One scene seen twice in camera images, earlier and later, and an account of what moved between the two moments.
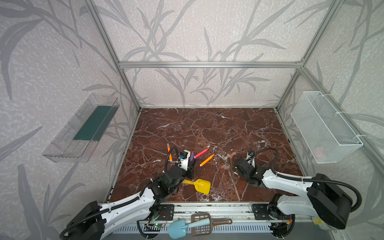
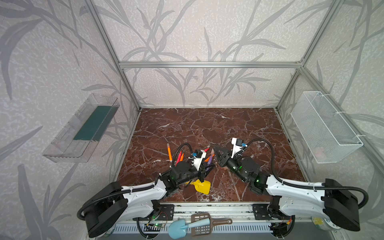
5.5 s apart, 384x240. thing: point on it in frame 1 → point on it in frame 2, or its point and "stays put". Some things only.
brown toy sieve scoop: [206, 230] stays put
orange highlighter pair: [170, 156] stays put
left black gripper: [189, 169] → [202, 167]
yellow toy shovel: [203, 186] stays put
